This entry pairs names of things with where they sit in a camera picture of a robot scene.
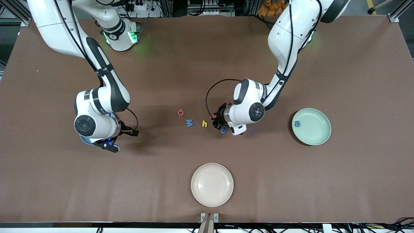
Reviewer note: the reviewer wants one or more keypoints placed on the yellow lowercase letter h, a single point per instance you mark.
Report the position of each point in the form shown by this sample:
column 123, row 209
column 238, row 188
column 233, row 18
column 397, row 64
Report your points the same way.
column 204, row 124

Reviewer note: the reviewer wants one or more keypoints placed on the white power strip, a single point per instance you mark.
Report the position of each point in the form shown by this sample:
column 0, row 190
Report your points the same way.
column 145, row 14

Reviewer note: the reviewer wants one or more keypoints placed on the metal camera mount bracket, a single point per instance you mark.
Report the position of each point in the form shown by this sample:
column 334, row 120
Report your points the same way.
column 209, row 223

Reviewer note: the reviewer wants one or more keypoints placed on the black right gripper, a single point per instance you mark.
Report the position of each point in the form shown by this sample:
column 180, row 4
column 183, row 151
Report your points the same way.
column 124, row 128

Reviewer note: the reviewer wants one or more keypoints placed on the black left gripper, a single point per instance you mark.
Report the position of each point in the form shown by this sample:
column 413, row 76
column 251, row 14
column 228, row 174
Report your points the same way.
column 221, row 115

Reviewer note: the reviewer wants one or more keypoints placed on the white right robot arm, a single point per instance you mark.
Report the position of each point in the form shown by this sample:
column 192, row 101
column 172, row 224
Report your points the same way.
column 55, row 29

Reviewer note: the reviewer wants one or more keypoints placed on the red capital letter G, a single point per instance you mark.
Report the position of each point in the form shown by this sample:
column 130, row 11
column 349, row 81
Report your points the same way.
column 178, row 112

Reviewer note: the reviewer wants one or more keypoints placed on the aluminium frame profile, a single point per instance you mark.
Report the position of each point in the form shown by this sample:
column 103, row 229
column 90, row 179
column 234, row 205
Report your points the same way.
column 393, row 17
column 24, row 22

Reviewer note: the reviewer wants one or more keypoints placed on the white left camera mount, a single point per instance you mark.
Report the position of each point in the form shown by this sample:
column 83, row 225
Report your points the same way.
column 238, row 130

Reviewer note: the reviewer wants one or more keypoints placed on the blue plate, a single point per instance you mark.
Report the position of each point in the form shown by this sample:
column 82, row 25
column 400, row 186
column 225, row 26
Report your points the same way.
column 85, row 140

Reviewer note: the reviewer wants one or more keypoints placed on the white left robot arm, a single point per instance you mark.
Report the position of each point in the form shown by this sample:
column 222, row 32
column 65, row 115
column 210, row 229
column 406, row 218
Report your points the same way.
column 291, row 35

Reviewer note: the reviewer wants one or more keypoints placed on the beige plate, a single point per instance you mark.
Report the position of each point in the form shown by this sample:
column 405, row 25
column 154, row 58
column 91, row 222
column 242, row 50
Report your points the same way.
column 212, row 184

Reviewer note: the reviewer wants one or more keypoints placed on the blue capital letter M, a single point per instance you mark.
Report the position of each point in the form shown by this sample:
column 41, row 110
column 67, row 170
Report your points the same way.
column 189, row 123

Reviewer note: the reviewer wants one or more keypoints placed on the green plate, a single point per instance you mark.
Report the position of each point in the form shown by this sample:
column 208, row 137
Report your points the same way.
column 315, row 129

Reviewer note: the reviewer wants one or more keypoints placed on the blue lowercase letter m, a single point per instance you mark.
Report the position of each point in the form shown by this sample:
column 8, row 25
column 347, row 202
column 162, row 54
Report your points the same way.
column 223, row 131

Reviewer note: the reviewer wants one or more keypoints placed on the orange packaged items pile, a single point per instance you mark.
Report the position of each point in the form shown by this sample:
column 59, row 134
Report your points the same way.
column 268, row 9

